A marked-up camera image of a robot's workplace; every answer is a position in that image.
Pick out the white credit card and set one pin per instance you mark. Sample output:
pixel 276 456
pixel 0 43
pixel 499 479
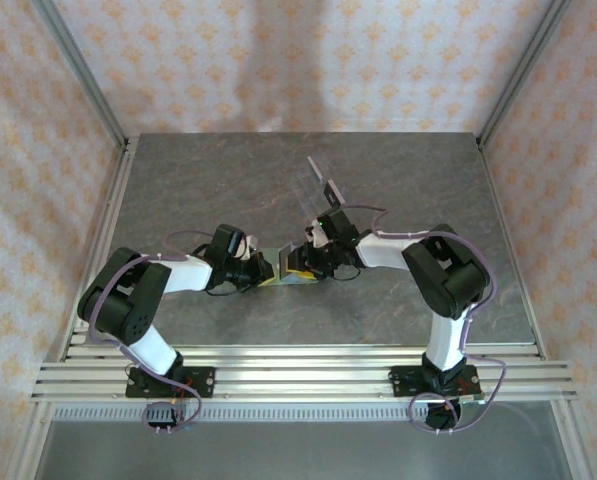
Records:
pixel 284 262

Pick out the pale green card holder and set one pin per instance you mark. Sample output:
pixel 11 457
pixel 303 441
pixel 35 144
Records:
pixel 288 283

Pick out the clear acrylic card stand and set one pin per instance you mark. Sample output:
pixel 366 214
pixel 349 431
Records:
pixel 308 192

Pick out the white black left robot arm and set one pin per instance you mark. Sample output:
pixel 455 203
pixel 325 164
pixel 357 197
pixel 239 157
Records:
pixel 188 275

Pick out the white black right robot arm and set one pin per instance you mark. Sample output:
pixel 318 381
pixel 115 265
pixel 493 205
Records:
pixel 453 280

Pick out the small black electronics box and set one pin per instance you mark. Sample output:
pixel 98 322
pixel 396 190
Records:
pixel 160 415

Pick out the grey metal lower panel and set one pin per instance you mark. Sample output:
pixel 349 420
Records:
pixel 298 450

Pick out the small green circuit board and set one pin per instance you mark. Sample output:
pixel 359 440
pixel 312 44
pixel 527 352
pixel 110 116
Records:
pixel 473 398

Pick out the orange patterned white curtain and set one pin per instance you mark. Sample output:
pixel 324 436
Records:
pixel 298 50

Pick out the aluminium mounting rail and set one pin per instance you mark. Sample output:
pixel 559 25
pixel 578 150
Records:
pixel 298 375

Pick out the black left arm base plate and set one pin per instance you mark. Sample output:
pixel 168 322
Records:
pixel 203 382

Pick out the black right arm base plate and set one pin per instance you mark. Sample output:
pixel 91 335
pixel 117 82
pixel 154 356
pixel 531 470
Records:
pixel 403 380

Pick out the aluminium table side rail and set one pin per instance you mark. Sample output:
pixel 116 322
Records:
pixel 120 190
pixel 492 175

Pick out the aluminium frame post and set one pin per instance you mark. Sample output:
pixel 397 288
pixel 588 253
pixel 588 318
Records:
pixel 78 70
pixel 523 70

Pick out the aluminium lower frame bar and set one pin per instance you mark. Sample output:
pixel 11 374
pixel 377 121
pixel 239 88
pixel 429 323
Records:
pixel 25 455
pixel 570 440

